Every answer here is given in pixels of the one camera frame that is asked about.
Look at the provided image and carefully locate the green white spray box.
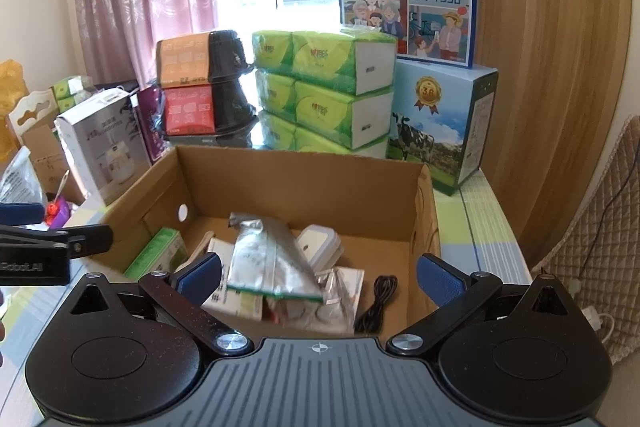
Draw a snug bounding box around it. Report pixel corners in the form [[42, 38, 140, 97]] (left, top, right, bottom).
[[124, 228, 189, 281]]

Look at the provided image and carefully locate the white mecobalamin tablet box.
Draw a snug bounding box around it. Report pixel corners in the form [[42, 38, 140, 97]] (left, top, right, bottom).
[[201, 239, 262, 321]]

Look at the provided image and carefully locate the black audio cable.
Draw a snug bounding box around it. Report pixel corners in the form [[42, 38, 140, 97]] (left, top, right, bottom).
[[352, 274, 400, 336]]

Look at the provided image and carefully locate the silver foil pouch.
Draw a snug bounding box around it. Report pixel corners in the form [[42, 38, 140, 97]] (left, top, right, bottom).
[[227, 212, 323, 301]]

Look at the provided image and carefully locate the clear blister pack bag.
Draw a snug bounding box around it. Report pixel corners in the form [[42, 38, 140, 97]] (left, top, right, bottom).
[[266, 267, 364, 336]]

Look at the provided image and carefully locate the white square night light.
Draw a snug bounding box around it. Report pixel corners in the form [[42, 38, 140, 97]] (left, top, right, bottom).
[[296, 225, 344, 273]]

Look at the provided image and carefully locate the clear plastic bag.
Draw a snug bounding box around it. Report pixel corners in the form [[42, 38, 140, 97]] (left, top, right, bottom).
[[0, 146, 47, 206]]

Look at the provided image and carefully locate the checkered tablecloth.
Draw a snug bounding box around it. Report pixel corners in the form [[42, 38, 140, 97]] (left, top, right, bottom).
[[1, 171, 532, 426]]

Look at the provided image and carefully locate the open kraft cardboard box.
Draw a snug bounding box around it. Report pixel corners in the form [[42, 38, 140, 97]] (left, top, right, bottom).
[[8, 90, 85, 205]]

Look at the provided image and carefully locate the brown cardboard box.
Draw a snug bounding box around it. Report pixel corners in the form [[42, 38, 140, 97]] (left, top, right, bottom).
[[94, 146, 440, 340]]

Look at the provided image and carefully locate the white appliance box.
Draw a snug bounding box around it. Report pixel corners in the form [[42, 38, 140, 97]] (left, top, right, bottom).
[[54, 88, 151, 206]]

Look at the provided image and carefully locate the yellow plastic bag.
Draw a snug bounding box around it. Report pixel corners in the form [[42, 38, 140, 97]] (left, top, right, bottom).
[[0, 60, 28, 169]]

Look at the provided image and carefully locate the green tissue packs left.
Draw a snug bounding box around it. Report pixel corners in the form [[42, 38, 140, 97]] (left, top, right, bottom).
[[51, 76, 98, 113]]

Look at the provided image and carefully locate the brown quilted chair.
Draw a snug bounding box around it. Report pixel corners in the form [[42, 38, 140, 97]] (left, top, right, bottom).
[[533, 116, 639, 363]]

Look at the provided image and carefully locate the blue cow milk box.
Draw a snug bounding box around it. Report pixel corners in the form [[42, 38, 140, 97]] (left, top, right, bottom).
[[386, 58, 499, 195]]

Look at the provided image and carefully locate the purple gift box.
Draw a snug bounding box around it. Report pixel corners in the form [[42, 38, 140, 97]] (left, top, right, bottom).
[[131, 84, 168, 164]]

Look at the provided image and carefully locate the red black noodle bowl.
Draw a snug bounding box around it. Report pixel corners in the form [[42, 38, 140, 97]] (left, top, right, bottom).
[[162, 79, 256, 136]]

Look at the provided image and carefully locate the green tissue pack stack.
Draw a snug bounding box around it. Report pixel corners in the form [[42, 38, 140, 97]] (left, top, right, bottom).
[[252, 26, 397, 159]]

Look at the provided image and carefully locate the orange black noodle bowl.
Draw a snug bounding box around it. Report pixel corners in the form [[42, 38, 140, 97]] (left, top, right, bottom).
[[156, 30, 253, 89]]

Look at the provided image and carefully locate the black power cable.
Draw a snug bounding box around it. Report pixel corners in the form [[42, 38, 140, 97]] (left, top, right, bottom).
[[574, 156, 640, 303]]

